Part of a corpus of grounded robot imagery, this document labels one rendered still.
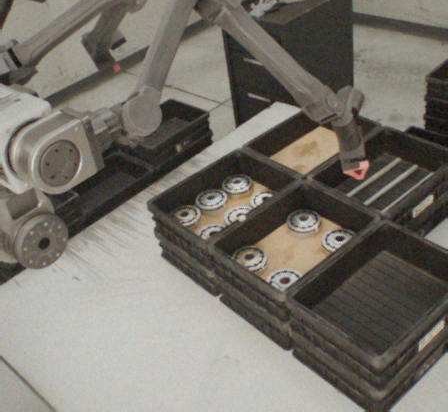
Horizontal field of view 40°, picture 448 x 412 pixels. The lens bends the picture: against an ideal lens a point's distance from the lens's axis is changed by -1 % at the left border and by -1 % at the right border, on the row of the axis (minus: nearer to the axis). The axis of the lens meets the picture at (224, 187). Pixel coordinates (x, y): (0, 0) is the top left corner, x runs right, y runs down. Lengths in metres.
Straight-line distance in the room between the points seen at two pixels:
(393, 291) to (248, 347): 0.42
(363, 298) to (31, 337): 0.98
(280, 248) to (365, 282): 0.28
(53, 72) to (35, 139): 3.67
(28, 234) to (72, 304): 0.55
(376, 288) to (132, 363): 0.70
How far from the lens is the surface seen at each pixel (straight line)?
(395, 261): 1.77
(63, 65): 4.88
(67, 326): 1.94
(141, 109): 1.25
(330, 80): 3.58
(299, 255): 1.78
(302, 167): 2.13
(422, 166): 2.12
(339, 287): 1.69
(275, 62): 1.51
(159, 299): 1.92
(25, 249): 1.51
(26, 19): 4.66
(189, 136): 2.99
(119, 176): 3.10
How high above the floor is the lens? 2.03
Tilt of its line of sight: 35 degrees down
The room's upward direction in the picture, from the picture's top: 9 degrees counter-clockwise
